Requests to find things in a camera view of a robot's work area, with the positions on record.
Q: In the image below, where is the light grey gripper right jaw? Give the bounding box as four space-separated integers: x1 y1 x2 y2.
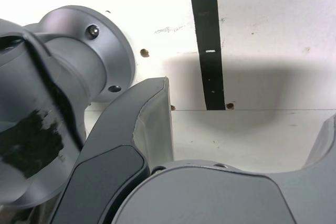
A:
112 113 336 224

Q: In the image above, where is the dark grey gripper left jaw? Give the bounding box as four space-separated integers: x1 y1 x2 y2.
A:
49 76 175 224

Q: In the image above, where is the black tape strip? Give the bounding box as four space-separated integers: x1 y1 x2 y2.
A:
187 0 227 111

